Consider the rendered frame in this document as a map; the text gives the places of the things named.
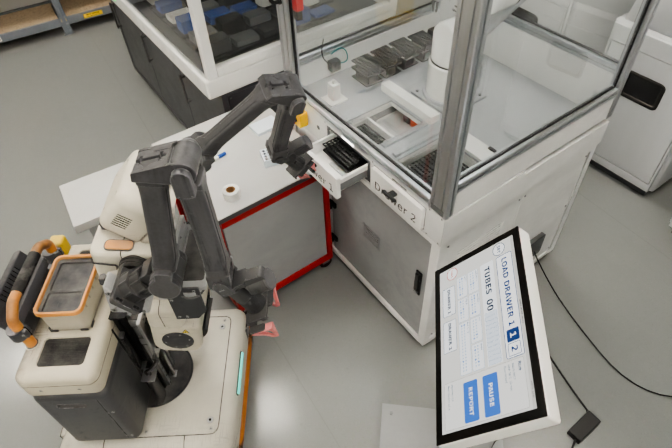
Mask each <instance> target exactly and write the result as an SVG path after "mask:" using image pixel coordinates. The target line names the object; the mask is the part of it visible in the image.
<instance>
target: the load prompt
mask: <svg viewBox="0 0 672 448"><path fill-rule="evenodd" d="M496 268H497V277H498V286H499V295H500V304H501V313H502V323H503V332H504V341H505V350H506V359H507V360H509V359H511V358H514V357H517V356H519V355H522V354H525V348H524V341H523V333H522V326H521V319H520V311H519V304H518V297H517V290H516V282H515V275H514V268H513V260H512V253H511V250H510V251H508V252H506V253H504V254H503V255H501V256H499V257H497V258H496Z"/></svg>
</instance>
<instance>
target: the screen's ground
mask: <svg viewBox="0 0 672 448"><path fill-rule="evenodd" d="M503 240H504V242H505V250H506V252H508V251H510V250H511V253H512V260H513V268H514V275H515V282H516V290H517V297H518V304H519V311H520V319H521V326H522V333H523V341H524V348H525V354H522V355H519V356H517V357H514V358H511V359H509V360H507V359H506V350H505V341H504V332H503V323H502V313H501V304H500V295H499V286H498V277H497V268H496V258H497V257H496V258H494V259H493V256H492V246H493V245H492V246H491V247H489V248H487V249H485V250H483V251H481V252H480V253H478V254H476V255H474V256H472V257H470V258H469V259H467V260H465V261H463V262H461V263H459V264H458V278H459V277H461V276H462V275H464V274H466V273H468V272H470V271H472V270H474V269H476V268H478V277H479V290H480V302H481V315H482V328H483V341H484V354H485V366H486V368H484V369H481V370H479V371H476V372H473V373H470V374H468V375H465V376H462V377H460V356H459V333H458V309H457V285H456V279H457V278H456V279H454V280H452V281H450V282H448V283H447V274H446V271H445V272H443V273H441V274H440V316H441V380H442V435H445V434H448V433H452V432H455V431H459V430H462V429H466V428H469V427H473V426H476V425H480V424H483V423H487V422H490V421H494V420H497V419H501V418H504V417H508V416H511V415H515V414H518V413H522V412H526V411H529V410H533V409H536V408H537V405H536V398H535V391H534V384H533V377H532V370H531V363H530V356H529V349H528V342H527V335H526V327H525V320H524V313H523V306H522V299H521V292H520V285H519V278H518V271H517V264H516V257H515V250H514V243H513V236H512V235H511V236H509V237H507V238H505V239H503ZM503 240H502V241H503ZM506 252H505V253H506ZM453 285H455V300H456V313H455V314H453V315H451V316H449V317H447V318H445V319H443V290H445V289H447V288H449V287H451V286H453ZM495 295H496V298H497V307H498V317H499V327H500V336H501V346H502V355H503V362H500V363H498V364H495V365H492V366H489V367H488V358H487V345H486V333H485V321H484V309H483V301H485V300H487V299H489V298H491V297H493V296H495ZM455 318H456V326H457V350H455V351H453V352H450V353H448V354H446V355H444V338H443V324H444V323H446V322H448V321H450V320H453V319H455ZM496 371H497V375H498V386H499V396H500V407H501V414H499V415H495V416H492V417H488V418H485V410H484V396H483V383H482V376H485V375H488V374H490V373H493V372H496ZM476 378H477V383H478V398H479V414H480V420H478V421H475V422H471V423H468V424H465V417H464V395H463V383H465V382H468V381H471V380H474V379H476Z"/></svg>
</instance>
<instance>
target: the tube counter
mask: <svg viewBox="0 0 672 448"><path fill-rule="evenodd" d="M483 309H484V321H485V333H486V345H487V358H488V367H489V366H492V365H495V364H498V363H500V362H503V355H502V346H501V336H500V327H499V317H498V307H497V298H496V295H495V296H493V297H491V298H489V299H487V300H485V301H483Z"/></svg>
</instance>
